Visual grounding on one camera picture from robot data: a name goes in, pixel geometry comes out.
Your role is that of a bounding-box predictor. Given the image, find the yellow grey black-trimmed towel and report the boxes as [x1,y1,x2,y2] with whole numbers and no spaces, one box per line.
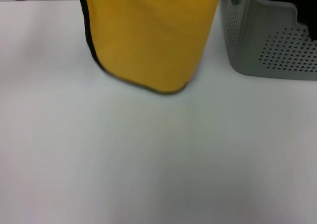
[78,0,223,96]

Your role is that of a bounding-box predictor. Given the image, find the grey perforated storage basket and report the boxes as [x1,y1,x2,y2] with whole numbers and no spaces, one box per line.
[222,0,317,81]

